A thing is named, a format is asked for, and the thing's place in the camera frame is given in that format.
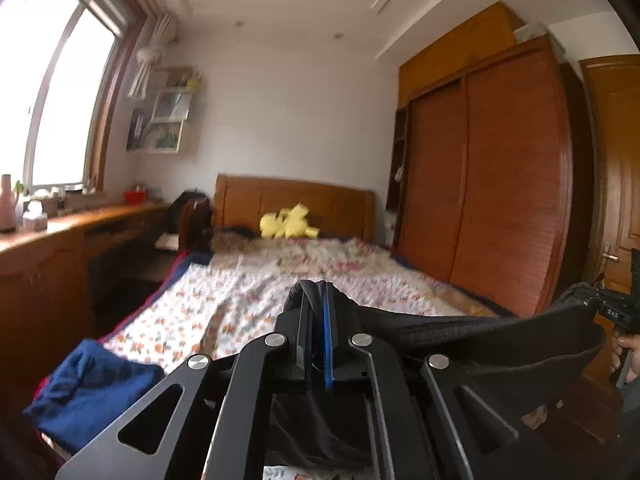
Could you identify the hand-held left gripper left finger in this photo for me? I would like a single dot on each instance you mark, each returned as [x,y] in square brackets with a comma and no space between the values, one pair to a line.
[305,325]

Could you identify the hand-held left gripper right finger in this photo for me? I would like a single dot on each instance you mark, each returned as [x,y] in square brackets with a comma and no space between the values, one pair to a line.
[328,340]

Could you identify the black jacket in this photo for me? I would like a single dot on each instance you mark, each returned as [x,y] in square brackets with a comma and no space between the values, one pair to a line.
[475,340]

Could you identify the person's right hand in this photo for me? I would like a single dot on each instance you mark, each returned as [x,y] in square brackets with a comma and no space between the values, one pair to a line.
[631,355]

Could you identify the pale pink floral quilt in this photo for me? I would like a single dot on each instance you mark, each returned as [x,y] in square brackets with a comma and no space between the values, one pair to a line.
[325,255]

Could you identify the yellow plush toy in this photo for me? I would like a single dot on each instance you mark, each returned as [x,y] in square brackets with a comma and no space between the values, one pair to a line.
[287,224]

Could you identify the brown fuzzy cushion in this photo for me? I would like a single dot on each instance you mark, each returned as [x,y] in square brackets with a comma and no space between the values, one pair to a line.
[230,240]

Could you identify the wooden bed headboard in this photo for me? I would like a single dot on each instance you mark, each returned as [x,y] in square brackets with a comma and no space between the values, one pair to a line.
[240,200]

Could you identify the wooden door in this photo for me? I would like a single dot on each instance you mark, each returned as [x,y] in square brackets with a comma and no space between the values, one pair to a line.
[620,160]

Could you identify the wooden chair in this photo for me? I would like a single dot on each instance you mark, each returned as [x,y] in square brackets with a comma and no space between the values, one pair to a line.
[167,242]

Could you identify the wooden wardrobe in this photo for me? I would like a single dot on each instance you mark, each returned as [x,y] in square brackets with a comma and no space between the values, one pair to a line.
[500,170]

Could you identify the red bowl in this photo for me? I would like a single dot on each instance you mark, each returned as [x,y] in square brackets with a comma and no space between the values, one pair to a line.
[135,197]

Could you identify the folded blue cloth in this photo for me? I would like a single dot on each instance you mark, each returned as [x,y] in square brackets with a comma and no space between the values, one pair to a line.
[95,390]

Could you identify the long wooden desk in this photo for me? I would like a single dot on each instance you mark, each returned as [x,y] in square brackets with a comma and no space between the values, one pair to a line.
[40,270]

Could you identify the white jar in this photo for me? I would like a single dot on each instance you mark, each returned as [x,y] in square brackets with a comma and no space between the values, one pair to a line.
[35,219]

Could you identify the white box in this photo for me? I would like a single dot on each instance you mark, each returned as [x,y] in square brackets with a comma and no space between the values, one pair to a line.
[532,32]

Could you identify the tied white curtain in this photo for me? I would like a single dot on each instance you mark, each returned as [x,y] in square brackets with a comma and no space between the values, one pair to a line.
[147,55]

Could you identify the pink bottle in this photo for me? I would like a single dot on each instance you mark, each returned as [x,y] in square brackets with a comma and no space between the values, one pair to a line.
[7,205]

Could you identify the wooden framed window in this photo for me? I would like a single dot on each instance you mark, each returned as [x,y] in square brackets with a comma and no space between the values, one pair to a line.
[55,85]

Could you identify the white wall shelf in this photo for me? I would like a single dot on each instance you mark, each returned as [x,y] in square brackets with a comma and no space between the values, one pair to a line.
[160,120]

